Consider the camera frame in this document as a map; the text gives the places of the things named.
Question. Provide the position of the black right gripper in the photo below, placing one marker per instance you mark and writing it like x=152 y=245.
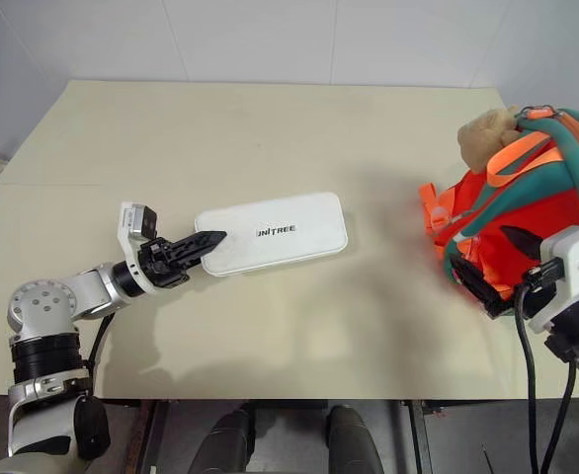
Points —
x=539 y=291

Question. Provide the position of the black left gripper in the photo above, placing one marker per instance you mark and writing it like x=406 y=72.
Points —
x=158 y=266

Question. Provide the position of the orange and teal backpack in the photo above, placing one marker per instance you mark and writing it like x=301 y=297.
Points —
x=526 y=197

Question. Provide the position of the white Unitree box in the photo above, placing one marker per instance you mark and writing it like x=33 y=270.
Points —
x=279 y=232

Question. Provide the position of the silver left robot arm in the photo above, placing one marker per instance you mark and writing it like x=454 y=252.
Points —
x=47 y=301

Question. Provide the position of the beige plush toy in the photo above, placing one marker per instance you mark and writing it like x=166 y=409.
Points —
x=484 y=140

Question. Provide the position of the dark rounded shape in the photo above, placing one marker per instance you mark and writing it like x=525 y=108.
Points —
x=350 y=439
x=223 y=442

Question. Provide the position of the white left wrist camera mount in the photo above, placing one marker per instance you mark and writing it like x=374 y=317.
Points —
x=132 y=219

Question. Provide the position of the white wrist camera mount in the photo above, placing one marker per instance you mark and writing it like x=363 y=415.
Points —
x=578 y=261
x=132 y=219

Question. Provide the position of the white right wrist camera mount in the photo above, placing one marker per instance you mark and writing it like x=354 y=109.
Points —
x=578 y=261

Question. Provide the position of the black table frame leg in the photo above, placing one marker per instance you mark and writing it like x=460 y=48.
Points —
x=418 y=437

